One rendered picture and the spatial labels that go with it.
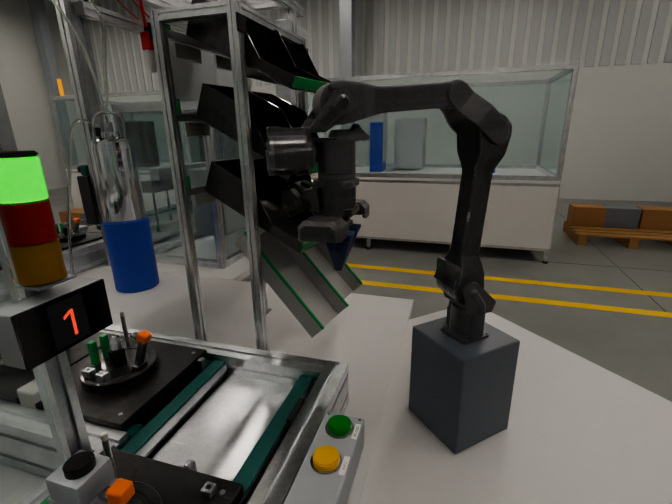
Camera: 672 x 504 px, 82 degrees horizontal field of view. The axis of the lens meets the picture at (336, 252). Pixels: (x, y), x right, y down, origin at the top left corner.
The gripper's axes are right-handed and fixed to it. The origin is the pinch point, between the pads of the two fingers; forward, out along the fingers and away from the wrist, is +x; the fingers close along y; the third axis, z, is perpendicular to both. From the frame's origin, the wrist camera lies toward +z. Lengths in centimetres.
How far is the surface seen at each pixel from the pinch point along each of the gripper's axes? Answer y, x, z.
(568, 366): -40, 40, -47
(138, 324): -28, 39, 75
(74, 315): 23.3, 3.9, 28.9
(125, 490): 33.3, 17.5, 13.7
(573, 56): -846, -141, -210
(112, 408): 14.3, 27.8, 38.1
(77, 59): -71, -47, 127
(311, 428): 7.9, 29.0, 3.0
